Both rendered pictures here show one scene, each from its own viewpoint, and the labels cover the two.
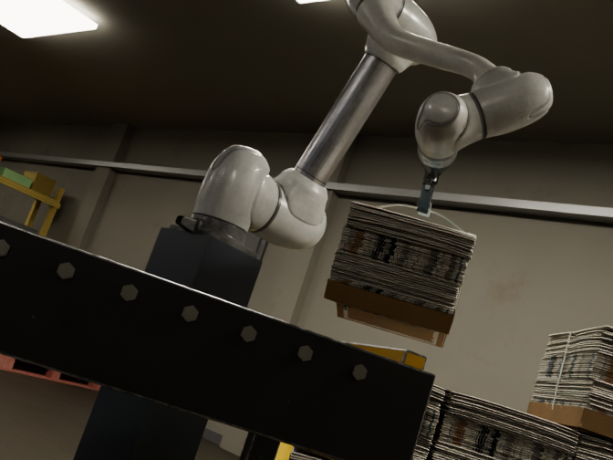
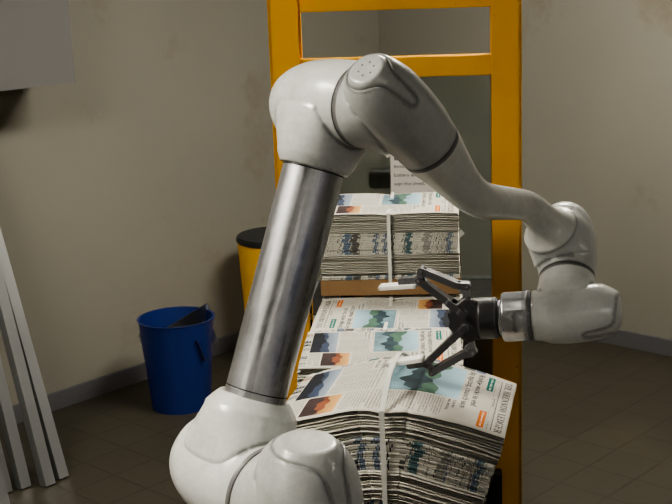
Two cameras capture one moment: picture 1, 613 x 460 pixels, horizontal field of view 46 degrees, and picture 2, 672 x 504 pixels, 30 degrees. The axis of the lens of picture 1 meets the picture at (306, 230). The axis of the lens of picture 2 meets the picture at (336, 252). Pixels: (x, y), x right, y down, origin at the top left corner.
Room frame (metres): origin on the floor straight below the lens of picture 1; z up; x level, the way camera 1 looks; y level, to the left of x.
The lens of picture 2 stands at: (1.80, 1.93, 1.97)
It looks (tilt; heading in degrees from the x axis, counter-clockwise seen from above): 13 degrees down; 271
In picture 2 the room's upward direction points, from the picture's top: 2 degrees counter-clockwise
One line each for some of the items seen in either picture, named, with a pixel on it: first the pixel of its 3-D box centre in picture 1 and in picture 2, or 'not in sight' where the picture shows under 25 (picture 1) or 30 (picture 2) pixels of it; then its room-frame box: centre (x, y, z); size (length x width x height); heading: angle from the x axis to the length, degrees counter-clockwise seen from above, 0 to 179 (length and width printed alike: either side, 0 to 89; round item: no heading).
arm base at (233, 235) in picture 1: (210, 232); not in sight; (1.86, 0.24, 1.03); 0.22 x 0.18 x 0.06; 138
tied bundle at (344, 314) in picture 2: not in sight; (388, 356); (1.72, -1.14, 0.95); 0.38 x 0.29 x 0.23; 174
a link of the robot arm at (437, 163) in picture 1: (438, 146); (515, 316); (1.52, -0.22, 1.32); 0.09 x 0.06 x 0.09; 78
